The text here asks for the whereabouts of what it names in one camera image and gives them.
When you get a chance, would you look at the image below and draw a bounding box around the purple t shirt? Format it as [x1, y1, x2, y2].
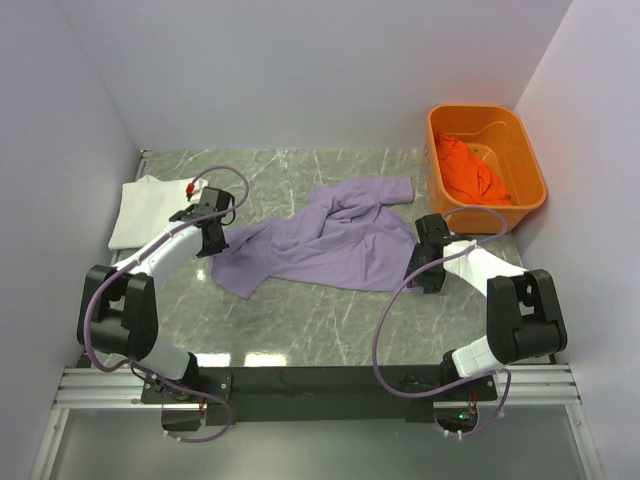
[209, 176, 416, 299]

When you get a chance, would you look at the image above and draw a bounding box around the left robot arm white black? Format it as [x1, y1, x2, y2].
[77, 187, 236, 402]

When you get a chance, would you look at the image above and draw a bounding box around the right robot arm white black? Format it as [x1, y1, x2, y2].
[405, 214, 568, 399]

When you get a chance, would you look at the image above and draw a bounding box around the orange t shirt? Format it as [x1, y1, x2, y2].
[435, 134, 513, 206]

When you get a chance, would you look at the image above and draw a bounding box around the folded white t shirt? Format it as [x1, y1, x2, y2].
[108, 175, 191, 251]

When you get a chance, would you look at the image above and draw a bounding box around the orange plastic bin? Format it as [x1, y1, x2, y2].
[423, 104, 547, 234]

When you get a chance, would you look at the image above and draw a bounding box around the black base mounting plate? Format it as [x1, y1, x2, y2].
[141, 365, 498, 426]

